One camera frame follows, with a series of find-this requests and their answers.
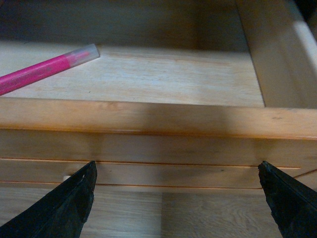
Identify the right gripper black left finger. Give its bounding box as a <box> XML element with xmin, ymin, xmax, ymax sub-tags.
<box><xmin>0</xmin><ymin>161</ymin><xmax>97</xmax><ymax>238</ymax></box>

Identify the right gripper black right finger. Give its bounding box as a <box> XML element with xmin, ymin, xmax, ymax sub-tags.
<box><xmin>258</xmin><ymin>161</ymin><xmax>317</xmax><ymax>238</ymax></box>

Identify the pink marker with clear cap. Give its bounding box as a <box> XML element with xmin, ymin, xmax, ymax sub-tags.
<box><xmin>0</xmin><ymin>44</ymin><xmax>100</xmax><ymax>95</ymax></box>

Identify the wooden drawer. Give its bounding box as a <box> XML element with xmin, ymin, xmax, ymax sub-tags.
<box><xmin>0</xmin><ymin>0</ymin><xmax>317</xmax><ymax>192</ymax></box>

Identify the wooden drawer knob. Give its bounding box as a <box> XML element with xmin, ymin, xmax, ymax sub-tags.
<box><xmin>63</xmin><ymin>175</ymin><xmax>72</xmax><ymax>182</ymax></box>

